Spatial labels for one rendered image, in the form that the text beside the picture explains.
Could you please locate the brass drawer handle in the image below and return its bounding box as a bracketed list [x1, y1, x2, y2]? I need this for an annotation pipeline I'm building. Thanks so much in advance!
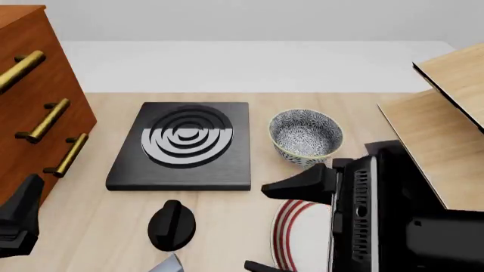
[14, 97, 72, 145]
[42, 132, 90, 179]
[0, 50, 47, 96]

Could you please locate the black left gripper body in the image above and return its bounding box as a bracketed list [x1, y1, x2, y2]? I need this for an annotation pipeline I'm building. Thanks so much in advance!
[0, 219, 41, 258]

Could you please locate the small grey flat plate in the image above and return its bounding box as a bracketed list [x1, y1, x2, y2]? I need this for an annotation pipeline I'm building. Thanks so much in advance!
[148, 252, 185, 272]

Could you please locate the white plate with red rings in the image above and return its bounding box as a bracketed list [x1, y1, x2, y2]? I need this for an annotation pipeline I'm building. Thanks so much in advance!
[270, 199, 334, 272]

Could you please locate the round black stove knob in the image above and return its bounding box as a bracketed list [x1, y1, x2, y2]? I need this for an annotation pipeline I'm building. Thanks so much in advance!
[147, 199, 197, 252]

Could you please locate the pale wooden shelf unit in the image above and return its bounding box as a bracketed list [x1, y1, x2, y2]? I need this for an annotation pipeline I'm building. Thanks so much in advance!
[377, 42, 484, 212]

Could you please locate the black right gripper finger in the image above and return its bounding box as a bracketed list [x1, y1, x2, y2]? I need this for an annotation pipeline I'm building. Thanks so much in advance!
[244, 260, 290, 272]
[261, 163, 337, 206]

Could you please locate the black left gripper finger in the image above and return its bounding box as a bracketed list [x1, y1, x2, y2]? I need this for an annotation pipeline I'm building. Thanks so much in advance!
[0, 173, 45, 225]

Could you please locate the flat black stove plate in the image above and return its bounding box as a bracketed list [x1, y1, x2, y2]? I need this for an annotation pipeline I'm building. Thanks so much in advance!
[105, 101, 253, 193]

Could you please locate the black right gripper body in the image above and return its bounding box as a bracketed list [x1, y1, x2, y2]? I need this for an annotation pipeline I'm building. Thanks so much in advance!
[328, 154, 380, 272]

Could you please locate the wooden cabinet drawer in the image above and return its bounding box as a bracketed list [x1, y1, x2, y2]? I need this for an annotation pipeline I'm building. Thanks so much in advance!
[0, 70, 93, 151]
[0, 113, 98, 206]
[0, 11, 75, 99]

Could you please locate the red-brown wooden cabinet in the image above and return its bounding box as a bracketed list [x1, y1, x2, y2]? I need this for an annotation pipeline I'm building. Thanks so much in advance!
[0, 5, 98, 206]

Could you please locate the blue-white patterned bowl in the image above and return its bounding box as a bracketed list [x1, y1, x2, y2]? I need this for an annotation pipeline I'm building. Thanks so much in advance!
[268, 109, 344, 171]

